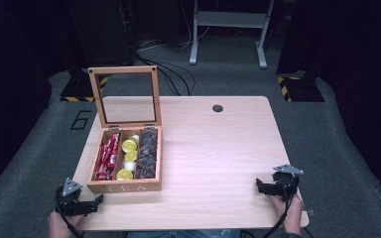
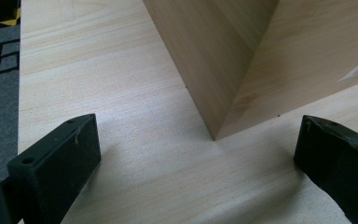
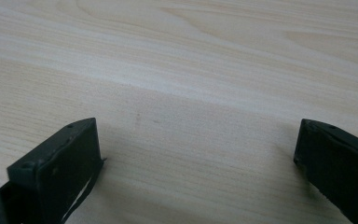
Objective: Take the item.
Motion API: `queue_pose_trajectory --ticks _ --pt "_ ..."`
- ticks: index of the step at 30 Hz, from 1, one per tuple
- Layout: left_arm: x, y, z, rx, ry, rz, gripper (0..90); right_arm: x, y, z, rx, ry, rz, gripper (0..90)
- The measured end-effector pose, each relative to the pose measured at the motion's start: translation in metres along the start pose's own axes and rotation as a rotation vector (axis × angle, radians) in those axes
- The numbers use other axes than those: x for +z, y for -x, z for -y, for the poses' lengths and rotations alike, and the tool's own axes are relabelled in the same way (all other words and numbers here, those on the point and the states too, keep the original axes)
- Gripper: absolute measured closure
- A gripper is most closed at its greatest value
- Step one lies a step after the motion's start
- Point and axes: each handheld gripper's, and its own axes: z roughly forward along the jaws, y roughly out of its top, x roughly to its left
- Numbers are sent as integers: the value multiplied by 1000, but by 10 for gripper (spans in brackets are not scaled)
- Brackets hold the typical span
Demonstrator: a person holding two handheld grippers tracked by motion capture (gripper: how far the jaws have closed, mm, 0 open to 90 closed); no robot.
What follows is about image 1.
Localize wooden box with glass lid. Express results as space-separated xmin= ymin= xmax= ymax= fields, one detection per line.
xmin=87 ymin=64 xmax=164 ymax=194

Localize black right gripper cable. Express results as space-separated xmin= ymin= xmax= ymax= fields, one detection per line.
xmin=262 ymin=194 xmax=296 ymax=238

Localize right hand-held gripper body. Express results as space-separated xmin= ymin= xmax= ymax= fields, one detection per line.
xmin=266 ymin=164 xmax=305 ymax=202

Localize black floor cables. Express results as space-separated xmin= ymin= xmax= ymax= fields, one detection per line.
xmin=135 ymin=54 xmax=196 ymax=97

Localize dark packets in box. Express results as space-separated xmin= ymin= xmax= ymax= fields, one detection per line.
xmin=134 ymin=130 xmax=159 ymax=179

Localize white metal desk frame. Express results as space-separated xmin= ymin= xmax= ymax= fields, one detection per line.
xmin=189 ymin=0 xmax=276 ymax=69

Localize bundle of red packets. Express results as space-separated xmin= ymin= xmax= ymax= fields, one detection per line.
xmin=93 ymin=132 xmax=122 ymax=181

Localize white capsule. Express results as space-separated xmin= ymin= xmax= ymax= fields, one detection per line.
xmin=122 ymin=160 xmax=137 ymax=173

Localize black cabinet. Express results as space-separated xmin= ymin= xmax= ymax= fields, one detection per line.
xmin=66 ymin=0 xmax=139 ymax=67

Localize black stand base hazard stripes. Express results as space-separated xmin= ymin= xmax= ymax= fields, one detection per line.
xmin=276 ymin=73 xmax=325 ymax=103
xmin=60 ymin=72 xmax=110 ymax=103

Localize person's left hand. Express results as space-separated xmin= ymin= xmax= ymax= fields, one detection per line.
xmin=48 ymin=209 xmax=85 ymax=238

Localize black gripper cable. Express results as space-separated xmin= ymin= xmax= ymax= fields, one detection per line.
xmin=262 ymin=194 xmax=296 ymax=238
xmin=55 ymin=186 xmax=84 ymax=238

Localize person's right hand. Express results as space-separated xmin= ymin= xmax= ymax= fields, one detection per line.
xmin=267 ymin=192 xmax=305 ymax=236

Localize white floor cables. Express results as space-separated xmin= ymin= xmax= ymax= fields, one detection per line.
xmin=137 ymin=0 xmax=213 ymax=53

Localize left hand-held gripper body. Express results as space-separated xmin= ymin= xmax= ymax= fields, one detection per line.
xmin=54 ymin=177 xmax=95 ymax=218

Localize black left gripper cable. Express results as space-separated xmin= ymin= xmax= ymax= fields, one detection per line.
xmin=55 ymin=186 xmax=84 ymax=238

